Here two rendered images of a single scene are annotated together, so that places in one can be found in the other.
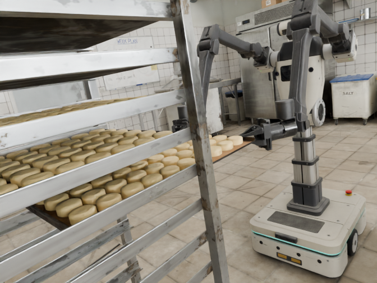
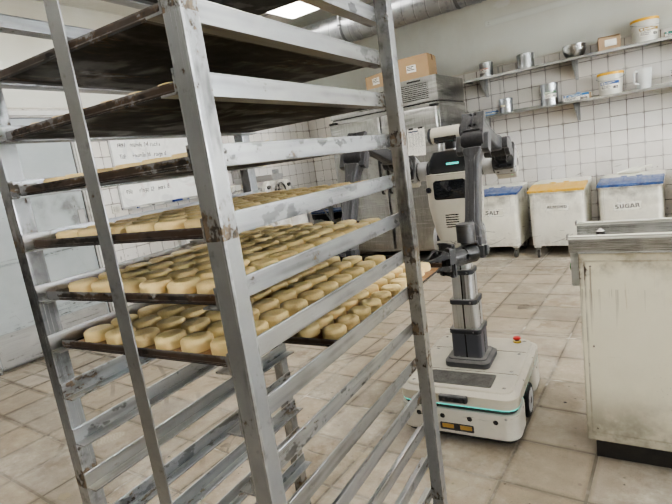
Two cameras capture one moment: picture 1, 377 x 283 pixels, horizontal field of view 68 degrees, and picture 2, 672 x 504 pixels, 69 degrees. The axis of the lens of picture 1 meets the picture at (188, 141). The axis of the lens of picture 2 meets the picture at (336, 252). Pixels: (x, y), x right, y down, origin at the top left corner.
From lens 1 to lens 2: 60 cm
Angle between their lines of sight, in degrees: 14
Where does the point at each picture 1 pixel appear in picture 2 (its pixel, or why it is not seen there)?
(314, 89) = not seen: hidden behind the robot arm
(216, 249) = (428, 375)
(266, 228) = not seen: hidden behind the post
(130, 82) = (162, 196)
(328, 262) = (506, 422)
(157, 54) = (383, 181)
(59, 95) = (42, 218)
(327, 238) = (503, 391)
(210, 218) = (421, 342)
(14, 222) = (195, 368)
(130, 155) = (372, 275)
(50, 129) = (335, 249)
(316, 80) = not seen: hidden behind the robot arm
